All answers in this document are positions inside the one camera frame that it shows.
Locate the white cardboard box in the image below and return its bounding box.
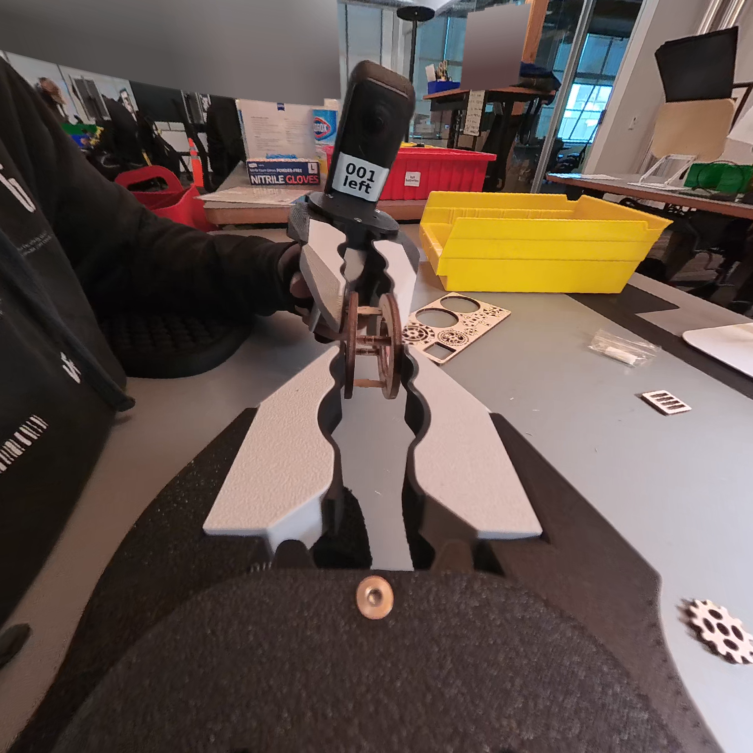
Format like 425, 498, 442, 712
236, 99, 323, 164

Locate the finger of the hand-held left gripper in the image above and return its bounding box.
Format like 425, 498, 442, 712
376, 235, 421, 333
299, 219, 349, 341

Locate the black floor lamp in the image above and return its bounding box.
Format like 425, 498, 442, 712
396, 5, 437, 145

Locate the person's left hand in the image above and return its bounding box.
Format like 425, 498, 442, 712
288, 272, 333, 343

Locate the green plastic object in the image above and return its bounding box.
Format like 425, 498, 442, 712
685, 162, 753, 198

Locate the white flat device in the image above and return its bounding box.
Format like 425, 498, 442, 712
682, 322, 753, 378

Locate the yellow plastic bin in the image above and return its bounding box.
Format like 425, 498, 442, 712
419, 190, 673, 294

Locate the small slotted wooden piece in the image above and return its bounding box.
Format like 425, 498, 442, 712
641, 388, 692, 415

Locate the wooden spool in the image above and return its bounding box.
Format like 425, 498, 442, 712
341, 292, 406, 401

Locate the red plastic tote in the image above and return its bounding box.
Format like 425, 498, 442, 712
385, 147, 498, 201

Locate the laser-cut wooden sheet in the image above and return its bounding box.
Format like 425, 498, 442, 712
402, 292, 511, 366

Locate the white wipes canister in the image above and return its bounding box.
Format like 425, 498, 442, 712
311, 107, 340, 164

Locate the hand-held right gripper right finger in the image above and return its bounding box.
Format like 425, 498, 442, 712
399, 346, 543, 541

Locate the wooden side table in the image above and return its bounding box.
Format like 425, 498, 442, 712
544, 171, 753, 295

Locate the clear plastic bag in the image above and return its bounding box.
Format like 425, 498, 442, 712
588, 328, 662, 367

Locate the wooden standing desk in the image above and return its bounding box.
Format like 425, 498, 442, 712
424, 85, 557, 195

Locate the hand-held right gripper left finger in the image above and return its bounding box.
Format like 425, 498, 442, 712
203, 344, 348, 551

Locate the blue glove box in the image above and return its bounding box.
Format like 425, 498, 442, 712
246, 158, 322, 188

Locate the wooden gear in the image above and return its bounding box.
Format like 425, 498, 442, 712
682, 598, 753, 666

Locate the person's black hoodie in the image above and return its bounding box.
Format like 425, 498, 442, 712
0, 56, 177, 668

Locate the red plastic basket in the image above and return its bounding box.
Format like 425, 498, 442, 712
113, 166, 217, 233

